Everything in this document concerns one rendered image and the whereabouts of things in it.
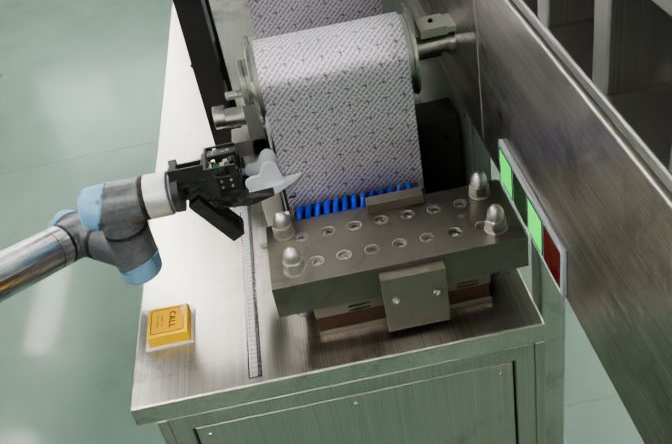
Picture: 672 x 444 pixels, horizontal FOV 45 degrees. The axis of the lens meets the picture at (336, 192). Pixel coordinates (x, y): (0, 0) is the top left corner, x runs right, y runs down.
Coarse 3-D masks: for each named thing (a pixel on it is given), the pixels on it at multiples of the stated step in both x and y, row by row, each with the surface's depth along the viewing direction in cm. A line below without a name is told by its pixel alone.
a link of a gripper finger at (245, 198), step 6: (246, 192) 132; (252, 192) 132; (258, 192) 132; (264, 192) 132; (270, 192) 132; (240, 198) 131; (246, 198) 131; (252, 198) 131; (258, 198) 131; (264, 198) 132; (234, 204) 131; (240, 204) 132; (246, 204) 131; (252, 204) 132
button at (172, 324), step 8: (184, 304) 139; (152, 312) 138; (160, 312) 138; (168, 312) 138; (176, 312) 137; (184, 312) 137; (152, 320) 137; (160, 320) 136; (168, 320) 136; (176, 320) 136; (184, 320) 135; (152, 328) 135; (160, 328) 135; (168, 328) 134; (176, 328) 134; (184, 328) 134; (152, 336) 134; (160, 336) 134; (168, 336) 134; (176, 336) 134; (184, 336) 134; (152, 344) 134; (160, 344) 134
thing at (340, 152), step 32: (288, 128) 129; (320, 128) 130; (352, 128) 131; (384, 128) 132; (416, 128) 132; (288, 160) 133; (320, 160) 134; (352, 160) 134; (384, 160) 135; (416, 160) 136; (288, 192) 136; (320, 192) 137; (352, 192) 138
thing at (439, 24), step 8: (424, 16) 131; (432, 16) 130; (440, 16) 130; (448, 16) 130; (416, 24) 129; (424, 24) 128; (432, 24) 128; (440, 24) 127; (448, 24) 128; (424, 32) 127; (432, 32) 127; (440, 32) 127
